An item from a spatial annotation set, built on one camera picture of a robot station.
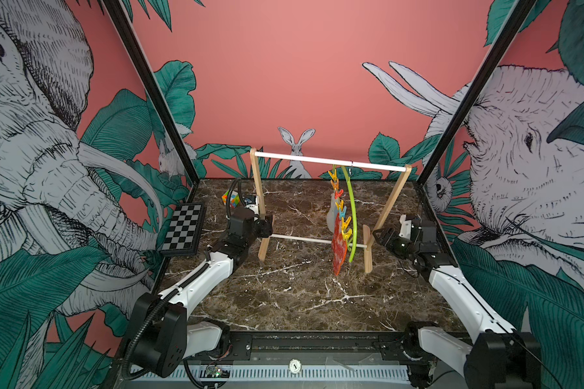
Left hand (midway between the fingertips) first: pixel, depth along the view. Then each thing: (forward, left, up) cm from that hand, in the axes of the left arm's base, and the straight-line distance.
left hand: (266, 212), depth 85 cm
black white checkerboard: (+3, +35, -15) cm, 39 cm away
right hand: (-8, -39, -3) cm, 40 cm away
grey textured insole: (+3, -25, -7) cm, 26 cm away
